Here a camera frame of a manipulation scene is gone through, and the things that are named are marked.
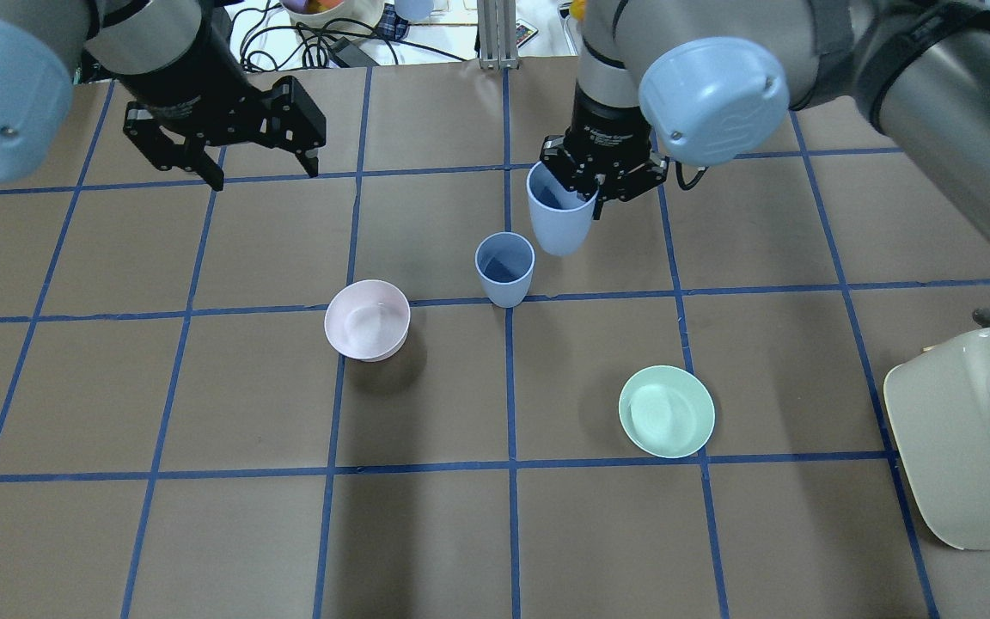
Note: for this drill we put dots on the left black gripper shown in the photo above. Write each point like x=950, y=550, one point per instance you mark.
x=170, y=79

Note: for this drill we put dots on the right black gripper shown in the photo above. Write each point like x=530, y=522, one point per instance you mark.
x=608, y=125

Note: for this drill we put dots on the blue cup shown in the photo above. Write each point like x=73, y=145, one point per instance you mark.
x=561, y=219
x=505, y=265

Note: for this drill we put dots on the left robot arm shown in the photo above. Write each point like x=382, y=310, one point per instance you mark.
x=42, y=44

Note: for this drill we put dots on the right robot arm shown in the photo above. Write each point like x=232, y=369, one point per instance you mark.
x=697, y=83

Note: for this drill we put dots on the black power adapter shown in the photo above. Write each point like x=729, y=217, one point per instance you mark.
x=345, y=54

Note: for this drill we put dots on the pink bowl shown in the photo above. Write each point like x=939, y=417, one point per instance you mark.
x=368, y=321

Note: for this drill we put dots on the mint green bowl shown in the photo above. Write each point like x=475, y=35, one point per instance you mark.
x=666, y=411

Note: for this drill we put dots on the cream toaster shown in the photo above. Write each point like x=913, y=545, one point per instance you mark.
x=939, y=409

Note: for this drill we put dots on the aluminium frame post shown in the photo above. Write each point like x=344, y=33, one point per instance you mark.
x=497, y=30

